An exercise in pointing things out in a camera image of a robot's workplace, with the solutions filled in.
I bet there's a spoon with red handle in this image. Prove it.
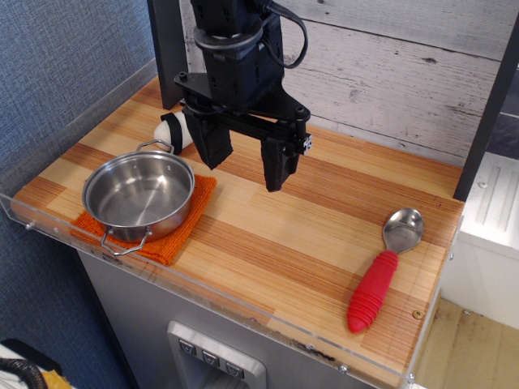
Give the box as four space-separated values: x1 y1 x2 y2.
346 208 424 333

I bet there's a grey toy fridge cabinet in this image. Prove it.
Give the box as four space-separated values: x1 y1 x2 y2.
79 253 367 388

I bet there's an orange cloth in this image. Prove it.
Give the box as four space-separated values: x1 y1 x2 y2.
71 174 217 266

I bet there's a white appliance at right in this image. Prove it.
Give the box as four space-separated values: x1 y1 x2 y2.
440 152 518 328

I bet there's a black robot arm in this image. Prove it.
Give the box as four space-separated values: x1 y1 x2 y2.
175 1 311 192

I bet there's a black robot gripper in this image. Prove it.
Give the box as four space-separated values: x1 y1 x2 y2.
174 18 311 192

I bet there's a black right vertical post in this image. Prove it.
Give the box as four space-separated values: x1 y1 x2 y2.
453 0 519 202

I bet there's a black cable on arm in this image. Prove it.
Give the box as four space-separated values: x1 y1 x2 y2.
255 0 309 69

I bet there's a black left vertical post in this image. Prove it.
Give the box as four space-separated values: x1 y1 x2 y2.
147 0 188 109

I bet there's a clear acrylic table guard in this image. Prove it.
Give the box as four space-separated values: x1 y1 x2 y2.
0 192 464 389

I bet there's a silver dispenser panel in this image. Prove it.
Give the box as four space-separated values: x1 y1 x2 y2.
167 321 267 388

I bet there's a white egg with black band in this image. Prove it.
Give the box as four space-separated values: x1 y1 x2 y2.
153 112 193 155

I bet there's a black vertical post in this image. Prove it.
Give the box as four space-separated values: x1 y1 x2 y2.
147 0 188 109
453 0 519 202

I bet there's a stainless steel pot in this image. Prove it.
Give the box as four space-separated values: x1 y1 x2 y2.
82 139 195 256

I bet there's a yellow black object bottom left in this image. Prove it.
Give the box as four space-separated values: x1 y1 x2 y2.
1 339 74 388

